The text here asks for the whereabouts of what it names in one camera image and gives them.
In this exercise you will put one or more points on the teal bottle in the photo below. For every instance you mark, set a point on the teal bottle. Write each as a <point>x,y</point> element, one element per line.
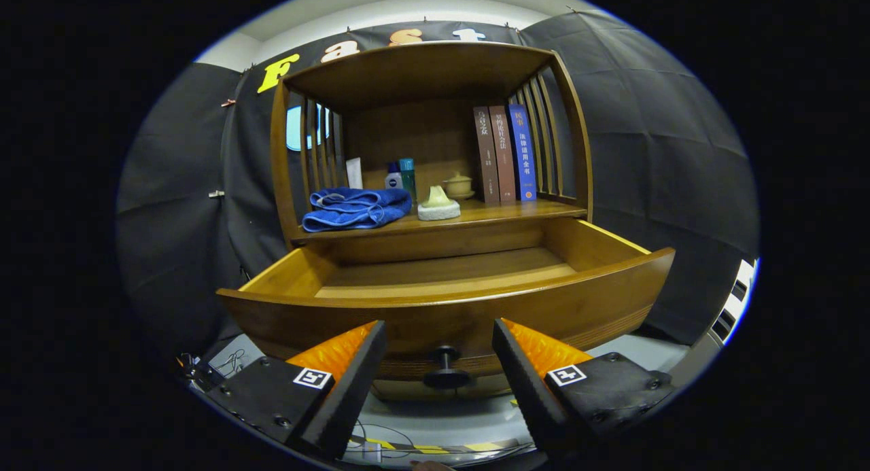
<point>407,175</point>

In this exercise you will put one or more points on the white tube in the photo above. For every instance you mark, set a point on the white tube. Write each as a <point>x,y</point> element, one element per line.
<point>354,174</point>

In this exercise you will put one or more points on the beige lidded teacup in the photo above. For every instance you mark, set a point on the beige lidded teacup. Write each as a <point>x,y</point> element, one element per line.
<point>461,185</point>

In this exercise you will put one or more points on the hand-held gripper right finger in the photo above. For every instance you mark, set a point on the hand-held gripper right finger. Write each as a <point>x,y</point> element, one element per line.
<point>527,389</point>

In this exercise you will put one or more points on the blue towel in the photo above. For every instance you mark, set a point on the blue towel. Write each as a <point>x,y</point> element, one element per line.
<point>353,209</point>

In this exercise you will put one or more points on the wooden countertop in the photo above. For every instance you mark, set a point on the wooden countertop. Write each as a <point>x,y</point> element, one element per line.
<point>503,213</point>

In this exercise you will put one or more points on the wooden drawer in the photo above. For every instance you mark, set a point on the wooden drawer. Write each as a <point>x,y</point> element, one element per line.
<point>442,267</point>

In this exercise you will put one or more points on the white bottle with blue cap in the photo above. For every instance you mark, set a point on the white bottle with blue cap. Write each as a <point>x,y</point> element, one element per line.
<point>393,180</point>

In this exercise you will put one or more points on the wooden cabinet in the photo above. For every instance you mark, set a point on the wooden cabinet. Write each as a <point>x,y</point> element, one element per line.
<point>414,70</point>

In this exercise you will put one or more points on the yellow black floor tape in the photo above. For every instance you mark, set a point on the yellow black floor tape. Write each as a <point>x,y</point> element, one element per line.
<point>425,449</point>

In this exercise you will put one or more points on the green soap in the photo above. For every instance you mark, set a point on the green soap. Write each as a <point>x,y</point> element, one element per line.
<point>438,209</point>

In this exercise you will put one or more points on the reddish brown book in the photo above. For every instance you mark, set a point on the reddish brown book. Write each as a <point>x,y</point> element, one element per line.
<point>504,158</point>

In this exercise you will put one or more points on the dark brown book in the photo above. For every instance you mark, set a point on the dark brown book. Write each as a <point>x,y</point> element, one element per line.
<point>486,158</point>

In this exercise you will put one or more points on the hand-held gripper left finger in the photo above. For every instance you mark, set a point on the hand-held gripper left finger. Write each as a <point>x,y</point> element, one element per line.
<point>350,396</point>

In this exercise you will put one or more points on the blue book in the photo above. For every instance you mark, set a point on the blue book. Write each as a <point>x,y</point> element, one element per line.
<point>522,155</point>

